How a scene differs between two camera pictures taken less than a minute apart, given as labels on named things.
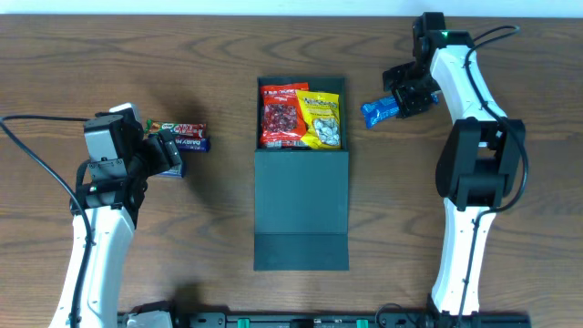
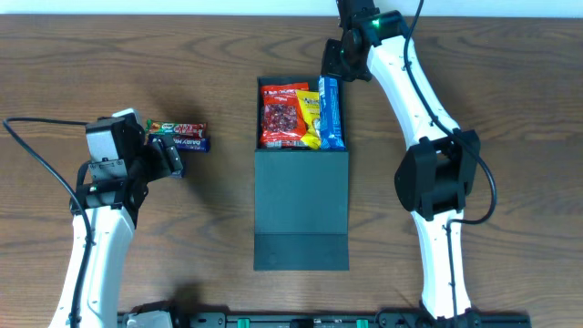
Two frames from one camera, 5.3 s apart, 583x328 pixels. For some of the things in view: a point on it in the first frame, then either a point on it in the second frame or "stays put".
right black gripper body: x=411 y=97 → x=331 y=58
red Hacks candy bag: x=281 y=112 stays put
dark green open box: x=301 y=217 stays put
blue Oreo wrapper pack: x=374 y=110 → x=332 y=134
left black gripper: x=161 y=161 stays put
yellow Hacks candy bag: x=322 y=111 stays put
